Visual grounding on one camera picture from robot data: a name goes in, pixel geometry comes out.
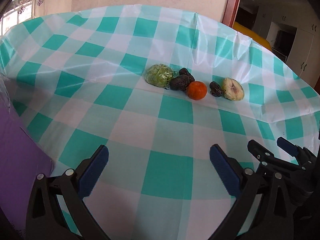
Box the dark date beside halved fruit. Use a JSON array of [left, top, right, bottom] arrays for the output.
[[209, 81, 223, 97]]

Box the white wall cabinet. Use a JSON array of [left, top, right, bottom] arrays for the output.
[[252, 4, 319, 77]]

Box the small orange mandarin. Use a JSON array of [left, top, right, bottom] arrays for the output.
[[187, 81, 207, 100]]

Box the red door frame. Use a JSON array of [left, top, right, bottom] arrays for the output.
[[221, 0, 240, 27]]

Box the floral lace curtain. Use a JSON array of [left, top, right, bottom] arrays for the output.
[[1, 0, 44, 24]]

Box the teal white checkered tablecloth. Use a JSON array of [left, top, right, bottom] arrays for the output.
[[1, 5, 319, 239]]

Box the yellow sofa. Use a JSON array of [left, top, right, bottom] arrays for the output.
[[232, 22, 272, 51]]

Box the dark wrinkled date fruit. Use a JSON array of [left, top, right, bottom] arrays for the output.
[[169, 75, 190, 91]]

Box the halved pale fruit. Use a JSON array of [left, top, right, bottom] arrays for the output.
[[222, 77, 245, 101]]

